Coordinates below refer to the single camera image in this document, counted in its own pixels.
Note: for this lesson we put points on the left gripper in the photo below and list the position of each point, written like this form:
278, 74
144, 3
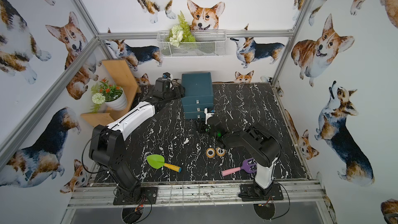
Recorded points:
166, 85

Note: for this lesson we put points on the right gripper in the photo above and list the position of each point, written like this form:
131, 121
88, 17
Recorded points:
208, 124

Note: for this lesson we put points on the orange tape roll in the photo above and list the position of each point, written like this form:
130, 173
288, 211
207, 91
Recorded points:
220, 152
210, 152

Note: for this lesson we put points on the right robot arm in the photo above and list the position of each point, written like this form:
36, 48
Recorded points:
259, 142

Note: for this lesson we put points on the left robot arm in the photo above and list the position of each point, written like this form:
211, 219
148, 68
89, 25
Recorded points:
107, 145

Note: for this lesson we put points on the teal drawer cabinet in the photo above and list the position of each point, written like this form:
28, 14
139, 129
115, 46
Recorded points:
198, 94

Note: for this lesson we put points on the wooden corner shelf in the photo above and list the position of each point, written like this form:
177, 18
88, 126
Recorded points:
120, 76

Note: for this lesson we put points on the purple pink toy fork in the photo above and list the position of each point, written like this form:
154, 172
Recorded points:
248, 165

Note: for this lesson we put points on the white potted flower plant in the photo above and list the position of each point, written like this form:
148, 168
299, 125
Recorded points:
112, 95

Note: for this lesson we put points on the green fern white flowers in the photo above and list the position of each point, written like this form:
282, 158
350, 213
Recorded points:
181, 32

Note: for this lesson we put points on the green toy shovel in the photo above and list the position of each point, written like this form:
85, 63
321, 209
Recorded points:
158, 161

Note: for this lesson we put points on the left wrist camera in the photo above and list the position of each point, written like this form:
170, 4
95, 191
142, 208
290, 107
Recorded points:
167, 75

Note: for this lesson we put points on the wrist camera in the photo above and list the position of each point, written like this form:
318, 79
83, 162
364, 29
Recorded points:
167, 75
209, 112

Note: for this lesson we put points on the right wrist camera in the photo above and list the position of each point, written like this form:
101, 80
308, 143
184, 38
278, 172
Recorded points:
209, 112

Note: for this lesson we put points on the white wire wall basket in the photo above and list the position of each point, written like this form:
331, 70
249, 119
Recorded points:
207, 44

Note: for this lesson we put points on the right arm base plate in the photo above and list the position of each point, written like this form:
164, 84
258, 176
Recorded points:
253, 192

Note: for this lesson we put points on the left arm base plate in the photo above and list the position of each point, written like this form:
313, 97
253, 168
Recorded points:
141, 195

